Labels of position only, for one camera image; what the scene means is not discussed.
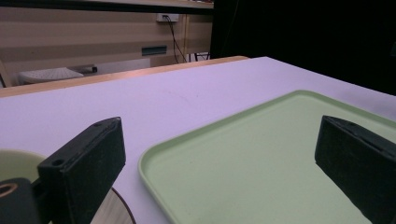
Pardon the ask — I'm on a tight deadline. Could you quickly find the black curtain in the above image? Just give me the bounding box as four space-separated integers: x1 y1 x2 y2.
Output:
209 0 396 96

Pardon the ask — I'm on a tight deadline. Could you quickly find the light green plastic tray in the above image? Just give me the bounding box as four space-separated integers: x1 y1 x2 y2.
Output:
137 90 396 224

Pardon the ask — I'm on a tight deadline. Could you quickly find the pale green bowl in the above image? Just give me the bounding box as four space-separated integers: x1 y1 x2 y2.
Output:
0 149 47 184

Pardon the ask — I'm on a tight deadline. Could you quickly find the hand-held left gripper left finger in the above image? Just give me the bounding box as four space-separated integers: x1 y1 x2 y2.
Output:
36 116 127 224

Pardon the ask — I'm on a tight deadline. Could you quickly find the black cable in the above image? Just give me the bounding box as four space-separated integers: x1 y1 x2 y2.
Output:
162 14 189 64

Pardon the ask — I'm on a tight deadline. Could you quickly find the round wooden board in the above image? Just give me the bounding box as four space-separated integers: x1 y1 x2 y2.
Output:
90 187 137 224

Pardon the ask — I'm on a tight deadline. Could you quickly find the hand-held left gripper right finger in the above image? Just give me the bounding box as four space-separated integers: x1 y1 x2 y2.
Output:
314 115 396 224

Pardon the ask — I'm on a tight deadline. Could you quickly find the white wall socket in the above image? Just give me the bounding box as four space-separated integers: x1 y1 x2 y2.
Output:
156 13 180 23

